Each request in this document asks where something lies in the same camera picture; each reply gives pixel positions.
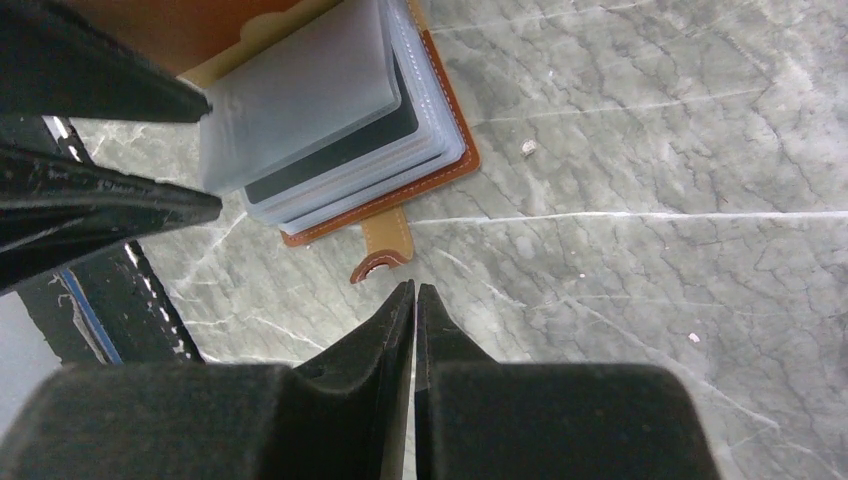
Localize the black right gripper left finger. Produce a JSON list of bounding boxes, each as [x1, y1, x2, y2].
[[1, 281, 415, 479]]

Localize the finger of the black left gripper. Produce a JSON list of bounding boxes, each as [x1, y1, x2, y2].
[[1, 145, 222, 293], [1, 1, 211, 123]]

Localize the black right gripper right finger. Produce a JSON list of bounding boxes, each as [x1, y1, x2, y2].
[[414, 284, 720, 479]]

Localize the brown leather card holder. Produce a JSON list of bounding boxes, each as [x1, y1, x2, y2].
[[70, 0, 480, 283]]

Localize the grey card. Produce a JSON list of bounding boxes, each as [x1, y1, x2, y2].
[[244, 57, 419, 205]]

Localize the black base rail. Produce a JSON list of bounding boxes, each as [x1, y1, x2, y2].
[[1, 115, 200, 364]]

